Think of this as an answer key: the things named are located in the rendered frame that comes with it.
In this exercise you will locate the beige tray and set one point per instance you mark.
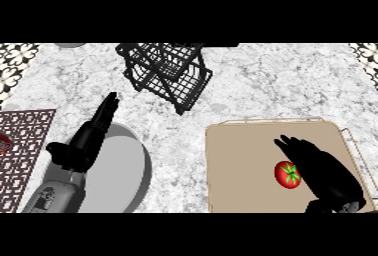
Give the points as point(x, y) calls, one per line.
point(246, 166)

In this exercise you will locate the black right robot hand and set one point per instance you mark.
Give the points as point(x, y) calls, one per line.
point(325, 173)

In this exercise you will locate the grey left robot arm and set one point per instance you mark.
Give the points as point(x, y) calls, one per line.
point(55, 196)

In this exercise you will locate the grey round object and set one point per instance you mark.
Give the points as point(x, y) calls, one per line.
point(70, 45)

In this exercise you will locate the red can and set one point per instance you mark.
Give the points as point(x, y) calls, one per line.
point(3, 143)

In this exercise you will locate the grey round pan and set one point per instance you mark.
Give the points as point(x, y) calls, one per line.
point(116, 170)

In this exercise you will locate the red tomato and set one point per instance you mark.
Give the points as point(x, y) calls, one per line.
point(287, 174)

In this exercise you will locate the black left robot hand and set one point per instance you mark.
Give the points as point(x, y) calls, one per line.
point(83, 141)

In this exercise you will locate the brown patterned placemat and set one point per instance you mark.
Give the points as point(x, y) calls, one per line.
point(23, 146)

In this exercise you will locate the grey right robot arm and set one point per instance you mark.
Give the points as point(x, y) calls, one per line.
point(352, 207)

